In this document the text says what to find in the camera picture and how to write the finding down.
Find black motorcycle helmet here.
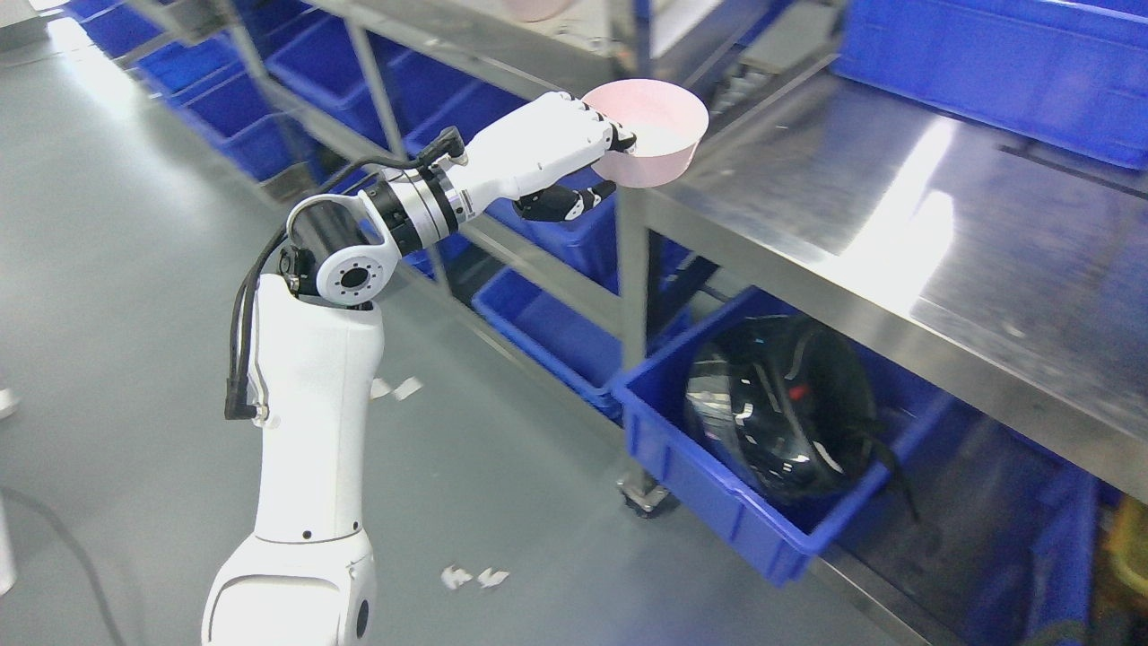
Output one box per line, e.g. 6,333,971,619
683,316,921,522

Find stacked pink bowls on tray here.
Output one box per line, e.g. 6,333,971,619
501,0,574,23

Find blue crate holding helmet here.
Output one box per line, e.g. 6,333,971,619
614,287,905,586

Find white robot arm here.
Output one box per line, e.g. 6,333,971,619
201,161,475,645

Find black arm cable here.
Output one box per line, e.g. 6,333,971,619
223,127,468,422

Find steel shelf rack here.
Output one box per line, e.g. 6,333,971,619
117,0,718,360

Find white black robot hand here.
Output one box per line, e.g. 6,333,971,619
444,92,637,223

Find pink plastic bowl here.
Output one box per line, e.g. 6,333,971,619
582,79,709,188

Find steel work table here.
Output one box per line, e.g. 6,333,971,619
618,57,1145,500

